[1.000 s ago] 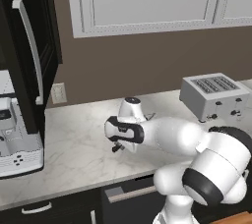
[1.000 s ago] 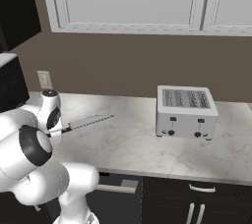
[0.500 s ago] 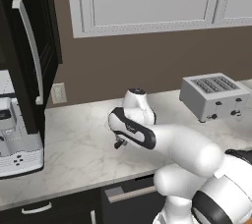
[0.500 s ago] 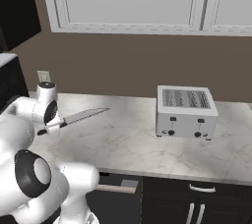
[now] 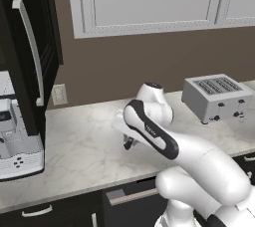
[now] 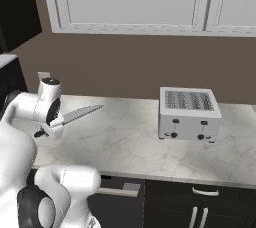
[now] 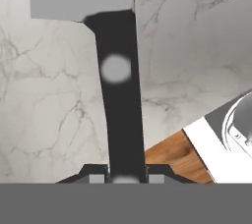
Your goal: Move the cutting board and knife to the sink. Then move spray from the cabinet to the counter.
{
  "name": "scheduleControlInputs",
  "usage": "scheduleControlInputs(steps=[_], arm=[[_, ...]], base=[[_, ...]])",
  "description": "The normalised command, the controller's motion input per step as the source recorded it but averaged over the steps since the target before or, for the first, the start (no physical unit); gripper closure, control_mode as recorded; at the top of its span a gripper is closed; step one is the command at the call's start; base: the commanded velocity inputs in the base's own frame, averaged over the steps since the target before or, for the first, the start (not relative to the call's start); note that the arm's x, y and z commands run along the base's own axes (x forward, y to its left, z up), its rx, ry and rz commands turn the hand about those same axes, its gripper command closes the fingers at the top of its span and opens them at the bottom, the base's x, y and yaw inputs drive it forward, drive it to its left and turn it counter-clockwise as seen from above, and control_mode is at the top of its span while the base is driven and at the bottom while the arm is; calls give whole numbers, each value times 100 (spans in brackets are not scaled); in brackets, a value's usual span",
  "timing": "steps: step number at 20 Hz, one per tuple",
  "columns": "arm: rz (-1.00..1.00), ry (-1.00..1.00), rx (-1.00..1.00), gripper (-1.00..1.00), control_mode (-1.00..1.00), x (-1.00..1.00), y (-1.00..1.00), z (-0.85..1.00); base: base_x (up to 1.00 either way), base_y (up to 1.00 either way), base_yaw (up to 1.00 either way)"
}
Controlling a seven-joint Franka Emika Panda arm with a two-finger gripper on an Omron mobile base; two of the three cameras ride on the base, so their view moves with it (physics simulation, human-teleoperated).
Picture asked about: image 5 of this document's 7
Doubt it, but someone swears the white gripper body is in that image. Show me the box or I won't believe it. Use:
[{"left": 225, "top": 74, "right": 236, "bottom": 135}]
[{"left": 111, "top": 109, "right": 134, "bottom": 138}]

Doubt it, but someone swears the black cabinet door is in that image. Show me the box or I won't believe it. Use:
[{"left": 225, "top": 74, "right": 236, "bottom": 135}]
[{"left": 0, "top": 0, "right": 65, "bottom": 137}]

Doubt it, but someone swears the black open drawer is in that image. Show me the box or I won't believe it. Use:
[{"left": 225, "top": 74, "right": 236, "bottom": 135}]
[{"left": 101, "top": 175, "right": 168, "bottom": 227}]

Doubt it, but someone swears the silver four-slot toaster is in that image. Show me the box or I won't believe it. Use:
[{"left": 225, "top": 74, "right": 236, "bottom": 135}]
[{"left": 180, "top": 73, "right": 255, "bottom": 125}]

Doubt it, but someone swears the black drawer front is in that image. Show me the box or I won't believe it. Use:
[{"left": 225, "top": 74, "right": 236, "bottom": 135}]
[
  {"left": 0, "top": 190, "right": 104, "bottom": 227},
  {"left": 232, "top": 151, "right": 255, "bottom": 186}
]

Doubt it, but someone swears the white coffee machine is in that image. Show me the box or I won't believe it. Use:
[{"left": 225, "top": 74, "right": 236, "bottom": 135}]
[{"left": 0, "top": 97, "right": 46, "bottom": 183}]

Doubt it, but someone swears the grey bar drawer handle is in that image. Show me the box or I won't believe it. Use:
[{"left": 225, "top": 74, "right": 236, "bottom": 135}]
[{"left": 109, "top": 187, "right": 160, "bottom": 207}]

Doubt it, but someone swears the white wall outlet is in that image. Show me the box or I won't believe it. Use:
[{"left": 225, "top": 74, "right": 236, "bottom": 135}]
[{"left": 51, "top": 84, "right": 69, "bottom": 107}]

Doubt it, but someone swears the white vertical cabinet handle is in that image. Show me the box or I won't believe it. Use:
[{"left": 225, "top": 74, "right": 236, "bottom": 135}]
[{"left": 91, "top": 212, "right": 99, "bottom": 227}]

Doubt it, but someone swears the long white door handle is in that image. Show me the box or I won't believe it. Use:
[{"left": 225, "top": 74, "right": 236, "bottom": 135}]
[{"left": 11, "top": 0, "right": 46, "bottom": 108}]

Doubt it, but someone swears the wide white wall cabinet door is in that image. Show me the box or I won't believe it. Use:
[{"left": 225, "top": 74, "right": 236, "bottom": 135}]
[{"left": 66, "top": 0, "right": 227, "bottom": 40}]

